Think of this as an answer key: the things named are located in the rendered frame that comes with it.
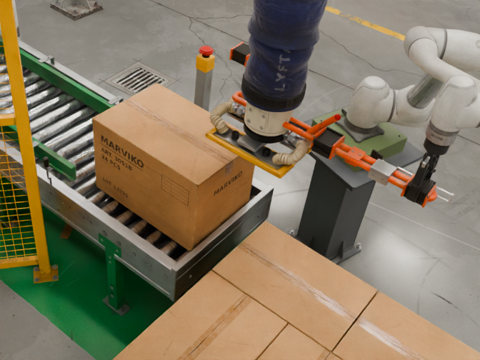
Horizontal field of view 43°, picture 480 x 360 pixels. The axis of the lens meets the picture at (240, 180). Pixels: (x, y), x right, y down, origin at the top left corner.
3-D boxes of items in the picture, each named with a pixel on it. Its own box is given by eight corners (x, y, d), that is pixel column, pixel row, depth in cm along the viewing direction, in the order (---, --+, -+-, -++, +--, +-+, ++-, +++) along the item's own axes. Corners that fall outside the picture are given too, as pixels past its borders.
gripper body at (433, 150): (433, 127, 192) (423, 150, 198) (422, 138, 186) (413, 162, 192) (455, 137, 189) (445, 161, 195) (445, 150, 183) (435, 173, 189)
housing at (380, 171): (366, 177, 207) (370, 167, 204) (375, 167, 211) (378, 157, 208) (385, 186, 204) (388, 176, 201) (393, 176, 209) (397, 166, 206)
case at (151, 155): (96, 186, 288) (91, 117, 261) (155, 148, 313) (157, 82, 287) (192, 253, 264) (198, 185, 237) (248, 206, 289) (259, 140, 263)
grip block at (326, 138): (308, 150, 214) (311, 136, 210) (322, 137, 221) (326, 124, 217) (329, 161, 211) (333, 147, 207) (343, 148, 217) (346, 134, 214)
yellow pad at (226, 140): (204, 137, 229) (206, 126, 226) (221, 126, 235) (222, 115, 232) (280, 179, 216) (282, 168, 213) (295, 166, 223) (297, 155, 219)
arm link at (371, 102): (345, 106, 300) (356, 68, 285) (381, 111, 300) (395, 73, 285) (346, 126, 288) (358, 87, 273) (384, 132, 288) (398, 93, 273)
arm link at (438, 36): (413, 31, 217) (451, 37, 217) (404, 16, 232) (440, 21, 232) (402, 66, 223) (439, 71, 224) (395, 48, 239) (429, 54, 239)
